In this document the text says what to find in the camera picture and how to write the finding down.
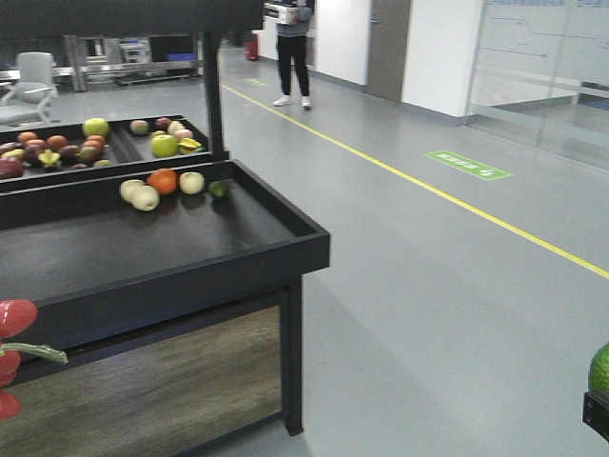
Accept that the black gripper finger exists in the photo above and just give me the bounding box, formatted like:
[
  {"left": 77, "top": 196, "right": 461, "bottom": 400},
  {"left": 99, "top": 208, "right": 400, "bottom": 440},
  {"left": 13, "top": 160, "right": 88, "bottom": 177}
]
[{"left": 582, "top": 390, "right": 609, "bottom": 441}]

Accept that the green avocado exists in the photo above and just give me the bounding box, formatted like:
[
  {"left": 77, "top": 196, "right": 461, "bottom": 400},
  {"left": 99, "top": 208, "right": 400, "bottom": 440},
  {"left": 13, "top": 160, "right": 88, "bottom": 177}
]
[
  {"left": 588, "top": 343, "right": 609, "bottom": 391},
  {"left": 208, "top": 181, "right": 230, "bottom": 201}
]

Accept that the red cherry tomato bunch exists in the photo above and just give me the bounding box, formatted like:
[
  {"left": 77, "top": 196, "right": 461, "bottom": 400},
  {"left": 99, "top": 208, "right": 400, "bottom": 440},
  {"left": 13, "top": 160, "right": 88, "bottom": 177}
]
[{"left": 1, "top": 299, "right": 68, "bottom": 421}]

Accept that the black fruit display stand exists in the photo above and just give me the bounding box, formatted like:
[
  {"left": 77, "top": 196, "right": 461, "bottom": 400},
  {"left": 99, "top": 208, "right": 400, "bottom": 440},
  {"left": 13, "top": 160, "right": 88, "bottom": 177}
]
[{"left": 1, "top": 1, "right": 329, "bottom": 456}]

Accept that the orange fruit front tray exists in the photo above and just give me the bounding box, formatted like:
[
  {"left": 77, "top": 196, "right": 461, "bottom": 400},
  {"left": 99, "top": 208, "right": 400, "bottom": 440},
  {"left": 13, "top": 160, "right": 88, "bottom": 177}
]
[{"left": 146, "top": 169, "right": 179, "bottom": 196}]

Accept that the pale apple front right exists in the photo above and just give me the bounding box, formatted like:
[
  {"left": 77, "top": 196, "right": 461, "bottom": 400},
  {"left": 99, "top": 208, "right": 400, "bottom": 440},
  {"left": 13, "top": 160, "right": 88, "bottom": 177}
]
[{"left": 179, "top": 171, "right": 205, "bottom": 195}]

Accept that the pale apple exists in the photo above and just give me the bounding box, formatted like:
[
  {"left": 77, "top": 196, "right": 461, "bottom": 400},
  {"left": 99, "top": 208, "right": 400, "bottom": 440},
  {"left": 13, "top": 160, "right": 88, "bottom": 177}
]
[
  {"left": 179, "top": 171, "right": 205, "bottom": 195},
  {"left": 119, "top": 179, "right": 145, "bottom": 203},
  {"left": 130, "top": 186, "right": 160, "bottom": 212}
]

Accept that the pale apple front lower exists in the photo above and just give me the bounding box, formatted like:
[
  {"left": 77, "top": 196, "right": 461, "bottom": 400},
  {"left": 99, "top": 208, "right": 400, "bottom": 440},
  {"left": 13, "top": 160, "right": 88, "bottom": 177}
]
[{"left": 130, "top": 186, "right": 160, "bottom": 212}]

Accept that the large green apple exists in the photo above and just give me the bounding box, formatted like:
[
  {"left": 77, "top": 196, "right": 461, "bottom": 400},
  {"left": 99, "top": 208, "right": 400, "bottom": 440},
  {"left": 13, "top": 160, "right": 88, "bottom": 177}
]
[{"left": 150, "top": 134, "right": 179, "bottom": 158}]

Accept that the pale apple front left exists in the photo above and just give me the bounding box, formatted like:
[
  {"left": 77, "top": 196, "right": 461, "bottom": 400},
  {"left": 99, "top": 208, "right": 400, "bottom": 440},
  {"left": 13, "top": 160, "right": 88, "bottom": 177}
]
[{"left": 119, "top": 179, "right": 145, "bottom": 203}]

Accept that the white visitor chair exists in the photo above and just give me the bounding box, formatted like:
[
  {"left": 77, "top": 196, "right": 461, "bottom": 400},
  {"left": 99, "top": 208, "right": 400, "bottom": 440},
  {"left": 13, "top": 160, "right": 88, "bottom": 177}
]
[{"left": 1, "top": 51, "right": 58, "bottom": 127}]

